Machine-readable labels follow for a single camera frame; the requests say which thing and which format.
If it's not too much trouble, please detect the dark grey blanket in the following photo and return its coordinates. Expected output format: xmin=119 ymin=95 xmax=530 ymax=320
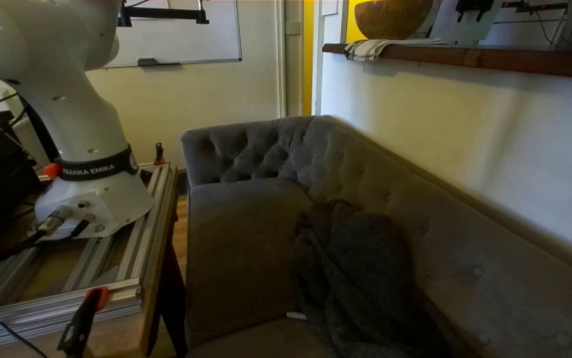
xmin=288 ymin=197 xmax=455 ymax=358

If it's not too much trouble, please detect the wooden support table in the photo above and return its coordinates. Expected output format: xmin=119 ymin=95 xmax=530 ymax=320
xmin=85 ymin=165 xmax=191 ymax=358

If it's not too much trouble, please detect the grey tufted sofa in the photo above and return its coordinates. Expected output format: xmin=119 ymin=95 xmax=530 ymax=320
xmin=179 ymin=113 xmax=572 ymax=358

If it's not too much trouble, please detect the black overhead mount bar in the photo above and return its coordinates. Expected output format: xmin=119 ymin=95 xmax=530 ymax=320
xmin=117 ymin=0 xmax=210 ymax=28

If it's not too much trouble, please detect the yellow door frame strip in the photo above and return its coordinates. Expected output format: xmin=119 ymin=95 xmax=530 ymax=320
xmin=300 ymin=0 xmax=318 ymax=117

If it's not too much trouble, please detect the black clamp orange handle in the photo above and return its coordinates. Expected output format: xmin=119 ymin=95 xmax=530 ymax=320
xmin=55 ymin=284 xmax=111 ymax=358

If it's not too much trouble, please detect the brown wooden bowl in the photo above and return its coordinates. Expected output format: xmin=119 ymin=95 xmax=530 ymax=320
xmin=353 ymin=0 xmax=435 ymax=42

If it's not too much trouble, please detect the orange round knob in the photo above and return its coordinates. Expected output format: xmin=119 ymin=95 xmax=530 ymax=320
xmin=40 ymin=161 xmax=61 ymax=181

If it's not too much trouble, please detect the thin black cable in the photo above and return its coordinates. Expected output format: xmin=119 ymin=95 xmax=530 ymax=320
xmin=0 ymin=304 xmax=50 ymax=358

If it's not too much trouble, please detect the aluminium extrusion base frame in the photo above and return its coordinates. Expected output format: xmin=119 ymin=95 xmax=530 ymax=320
xmin=0 ymin=161 xmax=179 ymax=354

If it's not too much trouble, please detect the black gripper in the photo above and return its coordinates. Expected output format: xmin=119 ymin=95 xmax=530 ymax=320
xmin=455 ymin=0 xmax=494 ymax=16

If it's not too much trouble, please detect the dark wooden shelf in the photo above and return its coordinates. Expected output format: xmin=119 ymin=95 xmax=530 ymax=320
xmin=320 ymin=40 xmax=572 ymax=83

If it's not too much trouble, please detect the grey whiteboard eraser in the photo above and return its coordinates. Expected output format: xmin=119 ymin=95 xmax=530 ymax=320
xmin=137 ymin=55 xmax=185 ymax=69

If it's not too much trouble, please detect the small dark clamp knob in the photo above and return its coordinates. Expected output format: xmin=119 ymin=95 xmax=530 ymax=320
xmin=151 ymin=141 xmax=167 ymax=167

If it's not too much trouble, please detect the white whiteboard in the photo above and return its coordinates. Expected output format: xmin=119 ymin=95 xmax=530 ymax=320
xmin=103 ymin=0 xmax=244 ymax=69

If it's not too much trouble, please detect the striped folded cloth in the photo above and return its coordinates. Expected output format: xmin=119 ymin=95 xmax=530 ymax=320
xmin=343 ymin=38 xmax=393 ymax=63

